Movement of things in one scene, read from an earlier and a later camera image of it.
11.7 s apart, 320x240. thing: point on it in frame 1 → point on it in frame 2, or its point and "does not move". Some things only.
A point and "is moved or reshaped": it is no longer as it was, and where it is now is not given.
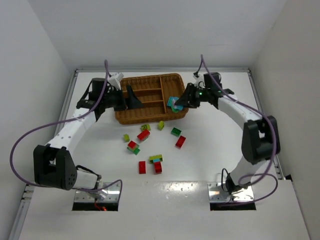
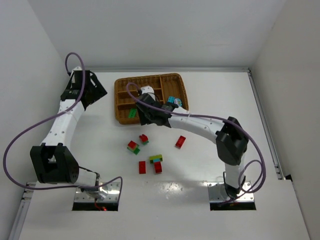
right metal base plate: x=216 y=194 does not move
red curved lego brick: x=142 y=167 does not move
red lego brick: x=180 y=141 does not move
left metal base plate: x=110 y=194 does not move
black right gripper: x=192 y=96 → x=144 y=110
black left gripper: x=120 y=99 → x=96 y=88
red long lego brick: x=144 y=135 is moved or reshaped
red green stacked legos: x=133 y=147 does not move
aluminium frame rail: x=89 y=69 does not move
